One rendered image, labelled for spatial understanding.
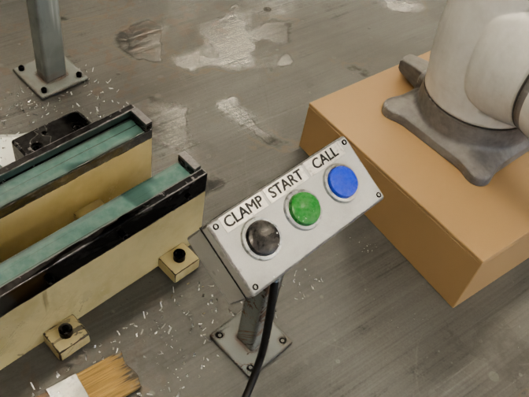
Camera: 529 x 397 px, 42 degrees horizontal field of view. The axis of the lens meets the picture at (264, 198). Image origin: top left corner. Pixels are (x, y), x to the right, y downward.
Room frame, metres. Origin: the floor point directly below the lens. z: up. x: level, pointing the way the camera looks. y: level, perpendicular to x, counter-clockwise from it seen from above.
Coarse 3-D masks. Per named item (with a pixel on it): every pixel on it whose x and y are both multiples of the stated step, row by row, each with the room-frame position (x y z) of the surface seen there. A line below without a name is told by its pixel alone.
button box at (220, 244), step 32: (320, 160) 0.43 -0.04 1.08; (352, 160) 0.45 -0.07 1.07; (256, 192) 0.38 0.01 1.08; (288, 192) 0.39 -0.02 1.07; (320, 192) 0.41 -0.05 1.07; (224, 224) 0.34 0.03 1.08; (288, 224) 0.37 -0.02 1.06; (320, 224) 0.38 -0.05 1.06; (224, 256) 0.32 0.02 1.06; (256, 256) 0.33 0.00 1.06; (288, 256) 0.34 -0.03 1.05; (224, 288) 0.32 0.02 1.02; (256, 288) 0.31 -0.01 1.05
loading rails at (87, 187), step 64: (128, 128) 0.58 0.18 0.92; (0, 192) 0.44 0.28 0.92; (64, 192) 0.48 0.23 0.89; (128, 192) 0.48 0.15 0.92; (192, 192) 0.51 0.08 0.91; (0, 256) 0.41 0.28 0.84; (64, 256) 0.38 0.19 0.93; (128, 256) 0.44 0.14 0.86; (192, 256) 0.48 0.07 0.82; (0, 320) 0.31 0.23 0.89; (64, 320) 0.36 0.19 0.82
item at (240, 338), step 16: (272, 288) 0.36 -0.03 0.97; (256, 304) 0.38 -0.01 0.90; (272, 304) 0.36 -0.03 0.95; (240, 320) 0.39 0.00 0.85; (256, 320) 0.38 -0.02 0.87; (272, 320) 0.35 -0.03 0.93; (224, 336) 0.39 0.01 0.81; (240, 336) 0.39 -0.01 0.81; (256, 336) 0.38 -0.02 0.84; (272, 336) 0.40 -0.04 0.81; (224, 352) 0.37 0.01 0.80; (240, 352) 0.38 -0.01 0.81; (256, 352) 0.38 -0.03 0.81; (272, 352) 0.38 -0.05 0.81; (240, 368) 0.36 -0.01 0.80; (256, 368) 0.34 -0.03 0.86
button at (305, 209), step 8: (304, 192) 0.39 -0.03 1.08; (296, 200) 0.38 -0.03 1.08; (304, 200) 0.39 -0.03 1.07; (312, 200) 0.39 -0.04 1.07; (296, 208) 0.38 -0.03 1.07; (304, 208) 0.38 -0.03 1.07; (312, 208) 0.38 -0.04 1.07; (296, 216) 0.37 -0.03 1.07; (304, 216) 0.37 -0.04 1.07; (312, 216) 0.38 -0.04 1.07; (304, 224) 0.37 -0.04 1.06
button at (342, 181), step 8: (336, 168) 0.43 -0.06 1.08; (344, 168) 0.43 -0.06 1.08; (328, 176) 0.42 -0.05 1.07; (336, 176) 0.42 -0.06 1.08; (344, 176) 0.43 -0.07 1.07; (352, 176) 0.43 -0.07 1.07; (328, 184) 0.42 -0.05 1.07; (336, 184) 0.41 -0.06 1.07; (344, 184) 0.42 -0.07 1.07; (352, 184) 0.42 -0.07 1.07; (336, 192) 0.41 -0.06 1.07; (344, 192) 0.41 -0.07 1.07; (352, 192) 0.42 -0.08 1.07
